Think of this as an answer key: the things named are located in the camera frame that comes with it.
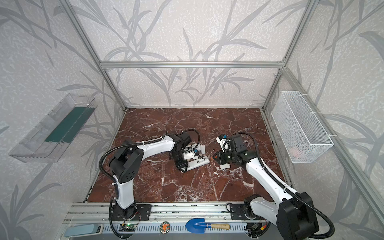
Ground white remote control face up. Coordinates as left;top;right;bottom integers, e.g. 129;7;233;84
184;158;210;172

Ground white remote control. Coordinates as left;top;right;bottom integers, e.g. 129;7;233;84
195;145;206;154

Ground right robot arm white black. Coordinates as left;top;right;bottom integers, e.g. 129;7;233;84
213;134;319;240

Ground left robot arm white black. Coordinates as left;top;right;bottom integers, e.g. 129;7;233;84
100;132;192;220

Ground pink object in basket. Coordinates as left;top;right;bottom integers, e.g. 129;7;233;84
288;147;304;159

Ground round orange badge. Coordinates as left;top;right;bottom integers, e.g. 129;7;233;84
160;221;171;234

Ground small green circuit board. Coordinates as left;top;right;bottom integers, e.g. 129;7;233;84
118;224;137;232

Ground grey blue flat device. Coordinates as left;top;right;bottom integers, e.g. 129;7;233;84
64;224;104;238

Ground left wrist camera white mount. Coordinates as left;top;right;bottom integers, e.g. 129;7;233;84
183;149;201;162

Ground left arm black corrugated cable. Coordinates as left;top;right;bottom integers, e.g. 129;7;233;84
98;128;201;184

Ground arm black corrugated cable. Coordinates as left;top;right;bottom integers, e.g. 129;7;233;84
98;128;201;184
221;132;336;240

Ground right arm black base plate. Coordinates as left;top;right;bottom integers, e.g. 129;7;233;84
227;203;250;221

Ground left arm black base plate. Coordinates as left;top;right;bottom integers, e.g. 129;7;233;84
109;204;152;221

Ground blue toy shovel wooden handle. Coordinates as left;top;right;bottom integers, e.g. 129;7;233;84
185;218;231;234

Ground white wire mesh basket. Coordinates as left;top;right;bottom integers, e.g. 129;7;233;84
272;91;334;164

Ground right small electronics board wires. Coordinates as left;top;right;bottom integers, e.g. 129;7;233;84
245;221;269;235

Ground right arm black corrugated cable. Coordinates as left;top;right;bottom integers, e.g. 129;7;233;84
221;132;336;240

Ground aluminium frame rail front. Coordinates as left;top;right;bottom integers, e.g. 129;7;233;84
64;202;255;224

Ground clear plastic wall bin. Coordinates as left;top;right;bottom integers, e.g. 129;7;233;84
9;94;98;163

